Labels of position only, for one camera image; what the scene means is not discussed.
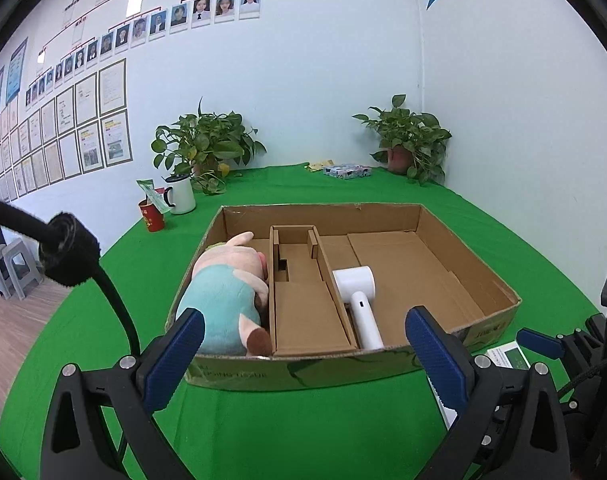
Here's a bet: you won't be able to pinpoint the potted green plant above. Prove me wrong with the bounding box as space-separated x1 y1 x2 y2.
353 94 452 185
151 103 267 196

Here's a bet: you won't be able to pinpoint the right potted green plant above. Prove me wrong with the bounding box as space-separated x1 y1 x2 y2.
353 94 452 185

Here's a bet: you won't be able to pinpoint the yellow packet at back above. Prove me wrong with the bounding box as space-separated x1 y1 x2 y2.
305 159 334 172

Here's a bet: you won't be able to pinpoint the plush pig toy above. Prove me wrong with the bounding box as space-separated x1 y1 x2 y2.
176 231 273 358

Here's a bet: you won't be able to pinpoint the white green medicine box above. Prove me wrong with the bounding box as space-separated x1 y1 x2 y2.
428 340 533 430

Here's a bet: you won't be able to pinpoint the black cable with velcro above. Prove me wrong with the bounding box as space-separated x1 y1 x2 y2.
0 194 142 356

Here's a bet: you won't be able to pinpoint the white enamel mug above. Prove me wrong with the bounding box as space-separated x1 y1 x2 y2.
162 174 196 216

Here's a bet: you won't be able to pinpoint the red cup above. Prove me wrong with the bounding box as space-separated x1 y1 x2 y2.
139 200 166 233

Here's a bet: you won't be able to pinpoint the framed certificates on wall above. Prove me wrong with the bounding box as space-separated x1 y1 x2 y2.
0 27 133 202

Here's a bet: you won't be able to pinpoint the grey plastic stool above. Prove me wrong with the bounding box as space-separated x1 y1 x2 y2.
0 237 44 300

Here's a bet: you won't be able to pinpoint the staff photos on wall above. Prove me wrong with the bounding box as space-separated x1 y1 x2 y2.
25 0 261 108

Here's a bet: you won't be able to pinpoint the patterned packet at back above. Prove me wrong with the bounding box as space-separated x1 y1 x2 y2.
323 164 372 180

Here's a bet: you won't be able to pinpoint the left potted green plant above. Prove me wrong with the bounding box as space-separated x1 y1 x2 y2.
151 103 267 196

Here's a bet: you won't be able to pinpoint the large open cardboard tray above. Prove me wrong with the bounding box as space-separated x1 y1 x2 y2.
174 204 520 391

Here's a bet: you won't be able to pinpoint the white hair dryer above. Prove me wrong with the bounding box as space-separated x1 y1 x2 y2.
333 266 384 351

